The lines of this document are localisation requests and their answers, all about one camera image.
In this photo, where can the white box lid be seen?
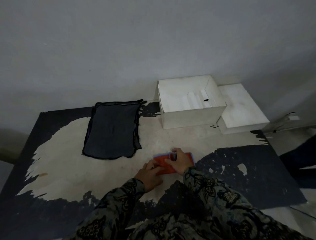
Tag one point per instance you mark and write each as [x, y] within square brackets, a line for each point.
[242, 108]

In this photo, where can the person's right forearm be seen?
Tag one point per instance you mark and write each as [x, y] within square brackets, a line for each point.
[209, 188]

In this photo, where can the person's patterned shirt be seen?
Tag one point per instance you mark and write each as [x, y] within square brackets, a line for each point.
[160, 230]

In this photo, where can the person's left forearm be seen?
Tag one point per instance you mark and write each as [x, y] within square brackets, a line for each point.
[111, 212]

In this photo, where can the person's right hand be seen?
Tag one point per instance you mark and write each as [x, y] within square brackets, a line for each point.
[181, 162]

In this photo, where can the person's left hand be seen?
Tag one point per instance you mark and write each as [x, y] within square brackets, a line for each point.
[150, 175]

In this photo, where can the yellow cloth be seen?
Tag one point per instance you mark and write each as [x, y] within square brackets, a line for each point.
[111, 128]

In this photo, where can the red cloth with blue trim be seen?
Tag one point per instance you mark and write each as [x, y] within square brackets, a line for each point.
[161, 160]

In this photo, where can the white box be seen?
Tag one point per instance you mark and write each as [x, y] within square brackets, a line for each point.
[192, 118]

